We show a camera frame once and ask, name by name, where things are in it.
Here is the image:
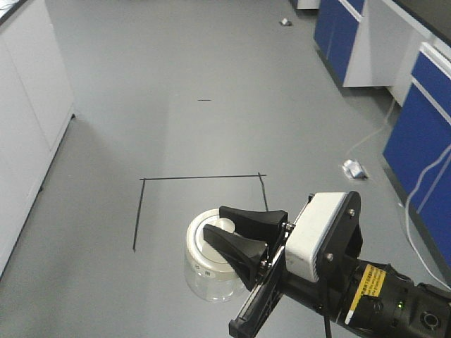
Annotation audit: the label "crumpled paper near cabinet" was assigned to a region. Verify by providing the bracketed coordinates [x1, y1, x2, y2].
[342, 159, 369, 180]

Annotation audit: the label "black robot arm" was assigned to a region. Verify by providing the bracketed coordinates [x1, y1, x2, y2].
[203, 192, 450, 337]

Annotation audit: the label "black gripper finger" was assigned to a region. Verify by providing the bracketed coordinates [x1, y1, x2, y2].
[219, 206, 288, 246]
[203, 224, 268, 291]

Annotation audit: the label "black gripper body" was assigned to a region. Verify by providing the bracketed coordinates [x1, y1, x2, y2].
[228, 192, 363, 337]

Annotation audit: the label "blue lab cabinets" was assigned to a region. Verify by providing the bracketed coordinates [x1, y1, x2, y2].
[295, 1, 450, 255]

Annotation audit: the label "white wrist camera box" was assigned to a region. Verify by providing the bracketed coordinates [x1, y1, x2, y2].
[285, 192, 347, 282]

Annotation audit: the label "white cable on floor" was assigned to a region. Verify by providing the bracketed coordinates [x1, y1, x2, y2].
[345, 94, 451, 293]

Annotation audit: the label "glass jar with white lid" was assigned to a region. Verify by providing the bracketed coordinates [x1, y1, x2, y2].
[184, 208, 245, 303]

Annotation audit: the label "crumpled paper far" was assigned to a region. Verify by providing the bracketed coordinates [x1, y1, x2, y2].
[279, 18, 292, 27]

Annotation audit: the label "white cabinet at left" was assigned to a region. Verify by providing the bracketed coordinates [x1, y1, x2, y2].
[1, 1, 75, 268]

